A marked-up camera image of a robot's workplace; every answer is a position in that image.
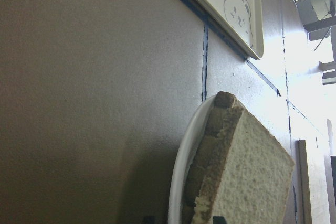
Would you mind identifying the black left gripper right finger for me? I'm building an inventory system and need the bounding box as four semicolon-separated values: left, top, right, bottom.
212;216;226;224

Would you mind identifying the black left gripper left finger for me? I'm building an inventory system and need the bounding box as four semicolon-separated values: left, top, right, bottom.
141;216;155;224

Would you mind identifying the bread slice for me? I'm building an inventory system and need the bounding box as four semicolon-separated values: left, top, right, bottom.
208;109;294;223
181;91;244;223

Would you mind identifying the white round plate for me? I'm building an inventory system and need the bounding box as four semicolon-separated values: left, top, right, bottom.
167;95;216;224

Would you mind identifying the bamboo cutting board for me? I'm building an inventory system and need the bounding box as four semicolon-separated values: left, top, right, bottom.
297;140;312;223

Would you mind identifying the cream bear serving tray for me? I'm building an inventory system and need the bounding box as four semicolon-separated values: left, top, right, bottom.
197;0;264;60

